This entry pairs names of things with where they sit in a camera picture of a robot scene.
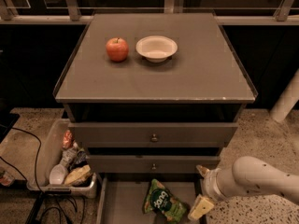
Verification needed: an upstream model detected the metal railing frame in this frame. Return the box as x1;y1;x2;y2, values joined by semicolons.
0;0;299;26

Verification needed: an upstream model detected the small can on floor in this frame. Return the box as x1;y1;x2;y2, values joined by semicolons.
0;167;15;187

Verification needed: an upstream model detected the white plastic cup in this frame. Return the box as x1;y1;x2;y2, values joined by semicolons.
50;164;68;185

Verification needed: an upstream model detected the grey bottom drawer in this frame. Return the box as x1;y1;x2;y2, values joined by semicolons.
96;174;202;224

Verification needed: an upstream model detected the grey middle drawer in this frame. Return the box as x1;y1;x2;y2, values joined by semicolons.
87;155;220;174

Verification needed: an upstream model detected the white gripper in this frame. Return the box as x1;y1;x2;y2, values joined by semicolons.
188;165;225;221

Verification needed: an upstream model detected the black cable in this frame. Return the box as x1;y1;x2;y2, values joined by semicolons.
0;123;87;224

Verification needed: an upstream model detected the green rice chip bag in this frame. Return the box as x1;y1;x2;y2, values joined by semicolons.
143;179;187;224

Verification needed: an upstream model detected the yellow snack bag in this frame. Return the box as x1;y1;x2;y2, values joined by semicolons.
64;165;93;186

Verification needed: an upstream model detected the dark snack packet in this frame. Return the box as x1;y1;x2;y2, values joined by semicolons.
71;151;87;169

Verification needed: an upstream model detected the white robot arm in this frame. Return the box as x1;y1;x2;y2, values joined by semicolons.
188;156;299;221

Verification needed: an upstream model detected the clear plastic storage bin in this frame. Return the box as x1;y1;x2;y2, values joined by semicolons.
27;119;97;199

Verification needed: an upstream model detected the grey top drawer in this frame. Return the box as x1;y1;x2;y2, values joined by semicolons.
69;122;237;148

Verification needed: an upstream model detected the grey drawer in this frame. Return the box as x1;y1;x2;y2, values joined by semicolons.
87;155;220;174
69;122;237;148
96;174;202;224

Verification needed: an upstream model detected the orange snack packet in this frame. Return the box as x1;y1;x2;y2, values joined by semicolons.
62;130;74;149

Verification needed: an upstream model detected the grey drawer cabinet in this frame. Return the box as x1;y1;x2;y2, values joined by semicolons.
52;12;259;185

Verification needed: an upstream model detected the silver snack packet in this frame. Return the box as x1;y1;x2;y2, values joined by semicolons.
60;143;78;168

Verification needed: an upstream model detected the white paper bowl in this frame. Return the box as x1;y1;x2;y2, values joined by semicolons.
135;35;178;63

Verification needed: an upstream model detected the red apple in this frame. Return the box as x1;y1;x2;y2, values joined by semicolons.
106;37;129;62

